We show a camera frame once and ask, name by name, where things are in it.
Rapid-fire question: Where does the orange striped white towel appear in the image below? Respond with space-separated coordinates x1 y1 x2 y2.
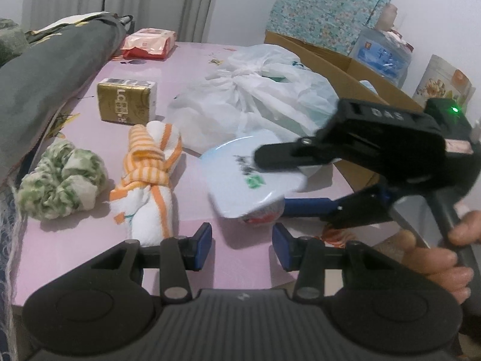
109 119 184 249

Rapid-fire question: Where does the green white cloth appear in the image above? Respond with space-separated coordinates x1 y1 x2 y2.
17 138 109 221

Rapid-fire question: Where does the green patterned pillow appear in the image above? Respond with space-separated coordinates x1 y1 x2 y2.
0 18 30 66

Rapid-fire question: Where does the light blue tissue pack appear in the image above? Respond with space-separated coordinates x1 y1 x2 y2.
200 129 308 229

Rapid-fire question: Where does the person's right forearm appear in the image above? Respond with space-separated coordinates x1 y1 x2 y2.
456 291 481 347

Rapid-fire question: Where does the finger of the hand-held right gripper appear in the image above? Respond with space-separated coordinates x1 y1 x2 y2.
253 134 339 174
281 185 394 230

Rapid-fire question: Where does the large clear water jug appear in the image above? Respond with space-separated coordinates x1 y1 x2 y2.
352 3 415 88

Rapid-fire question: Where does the brown cardboard box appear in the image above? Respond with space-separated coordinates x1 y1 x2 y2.
264 29 426 197

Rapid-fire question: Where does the white plastic bag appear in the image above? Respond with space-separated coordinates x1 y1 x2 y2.
166 44 341 159

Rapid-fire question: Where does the floral printed bag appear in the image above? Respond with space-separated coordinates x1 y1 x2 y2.
412 54 475 116

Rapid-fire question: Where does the orange white cloth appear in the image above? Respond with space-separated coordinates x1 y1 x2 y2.
319 223 357 249

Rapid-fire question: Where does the gold tissue pack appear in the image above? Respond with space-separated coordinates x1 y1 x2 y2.
96 78 158 126

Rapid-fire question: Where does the blue lace cloth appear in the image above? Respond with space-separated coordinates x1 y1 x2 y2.
0 186 21 361

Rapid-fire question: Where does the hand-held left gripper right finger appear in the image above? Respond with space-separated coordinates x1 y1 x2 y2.
271 223 381 304

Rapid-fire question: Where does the person's right hand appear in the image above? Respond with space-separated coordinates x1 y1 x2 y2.
397 210 481 304

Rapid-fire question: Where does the grey blanket with yellow print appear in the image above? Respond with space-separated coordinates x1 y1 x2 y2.
0 14 135 183

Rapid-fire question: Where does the pink wet wipes pack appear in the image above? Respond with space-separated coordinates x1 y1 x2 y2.
120 28 178 61

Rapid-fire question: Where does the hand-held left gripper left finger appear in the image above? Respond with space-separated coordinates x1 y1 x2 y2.
90 222 213 304

